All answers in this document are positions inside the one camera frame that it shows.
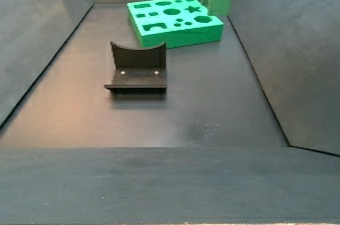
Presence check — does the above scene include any green shape sorting board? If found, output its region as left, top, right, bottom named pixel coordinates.
left=128, top=0, right=223, bottom=48

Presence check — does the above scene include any black curved stand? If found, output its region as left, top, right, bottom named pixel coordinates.
left=104, top=42, right=168, bottom=92

